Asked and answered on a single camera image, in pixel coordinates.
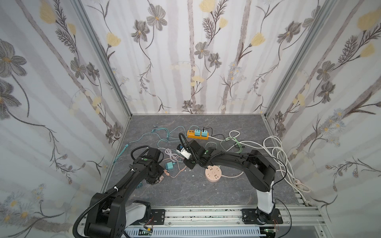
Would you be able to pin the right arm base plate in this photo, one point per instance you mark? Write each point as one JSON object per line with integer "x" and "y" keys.
{"x": 257, "y": 217}

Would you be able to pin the white slotted cable duct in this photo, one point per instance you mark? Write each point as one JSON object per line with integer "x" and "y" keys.
{"x": 194, "y": 232}

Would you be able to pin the aluminium mounting rail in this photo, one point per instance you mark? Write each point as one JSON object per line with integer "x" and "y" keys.
{"x": 293, "y": 215}

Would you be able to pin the teal USB charger plug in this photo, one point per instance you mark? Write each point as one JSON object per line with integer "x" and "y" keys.
{"x": 197, "y": 132}

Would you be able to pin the teal charger beside pink plug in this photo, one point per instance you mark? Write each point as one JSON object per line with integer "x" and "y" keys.
{"x": 169, "y": 166}

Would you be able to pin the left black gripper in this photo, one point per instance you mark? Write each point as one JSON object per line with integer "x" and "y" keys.
{"x": 158, "y": 175}

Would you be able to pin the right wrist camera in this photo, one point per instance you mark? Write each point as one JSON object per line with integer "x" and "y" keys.
{"x": 184, "y": 153}

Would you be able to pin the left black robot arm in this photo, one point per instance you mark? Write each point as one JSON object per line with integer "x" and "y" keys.
{"x": 106, "y": 216}

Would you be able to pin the orange power strip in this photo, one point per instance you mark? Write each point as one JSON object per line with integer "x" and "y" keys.
{"x": 190, "y": 134}

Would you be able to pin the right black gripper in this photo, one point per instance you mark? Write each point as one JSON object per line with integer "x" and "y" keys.
{"x": 193, "y": 160}

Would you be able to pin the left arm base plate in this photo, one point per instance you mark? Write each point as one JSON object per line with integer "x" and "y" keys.
{"x": 156, "y": 217}

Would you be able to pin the pink round power strip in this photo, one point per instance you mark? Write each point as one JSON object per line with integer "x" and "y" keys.
{"x": 213, "y": 173}

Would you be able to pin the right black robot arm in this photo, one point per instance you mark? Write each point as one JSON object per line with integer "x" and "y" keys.
{"x": 257, "y": 168}

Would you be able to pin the teal charger near rail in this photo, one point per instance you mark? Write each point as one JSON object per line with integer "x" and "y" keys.
{"x": 139, "y": 185}

